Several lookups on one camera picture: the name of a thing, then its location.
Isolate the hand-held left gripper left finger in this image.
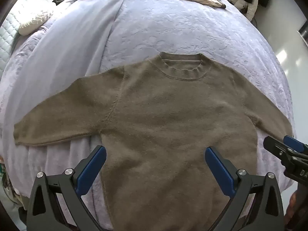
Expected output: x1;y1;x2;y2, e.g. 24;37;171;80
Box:
26;145;107;231

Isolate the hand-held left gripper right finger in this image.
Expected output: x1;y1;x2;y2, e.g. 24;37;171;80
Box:
204;146;286;231

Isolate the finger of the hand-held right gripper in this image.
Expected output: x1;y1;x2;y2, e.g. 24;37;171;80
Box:
263;136;293;167
283;135;308;155

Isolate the olive brown knit sweater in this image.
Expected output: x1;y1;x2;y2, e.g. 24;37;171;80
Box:
13;52;294;231

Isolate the light blue blanket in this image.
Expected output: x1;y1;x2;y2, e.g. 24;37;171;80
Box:
2;0;132;154

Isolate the lavender embossed bedspread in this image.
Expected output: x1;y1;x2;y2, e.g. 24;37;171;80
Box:
0;0;296;231

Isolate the cream knitted pillow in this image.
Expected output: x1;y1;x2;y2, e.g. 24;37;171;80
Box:
18;9;55;35

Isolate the white quilted cushion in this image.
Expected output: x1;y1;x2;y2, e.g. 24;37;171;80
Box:
0;0;56;64

